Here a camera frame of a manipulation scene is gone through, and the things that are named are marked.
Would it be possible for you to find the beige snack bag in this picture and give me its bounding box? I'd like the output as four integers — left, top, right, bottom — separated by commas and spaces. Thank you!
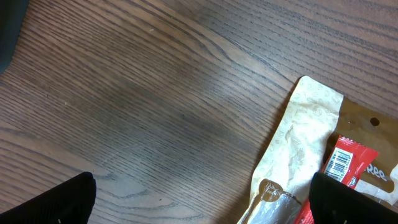
240, 76, 397, 223

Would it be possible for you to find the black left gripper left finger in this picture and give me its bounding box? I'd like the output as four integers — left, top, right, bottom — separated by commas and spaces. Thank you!
1, 172, 96, 224

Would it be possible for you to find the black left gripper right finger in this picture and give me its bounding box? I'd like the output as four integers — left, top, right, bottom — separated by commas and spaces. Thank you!
308, 172, 397, 224

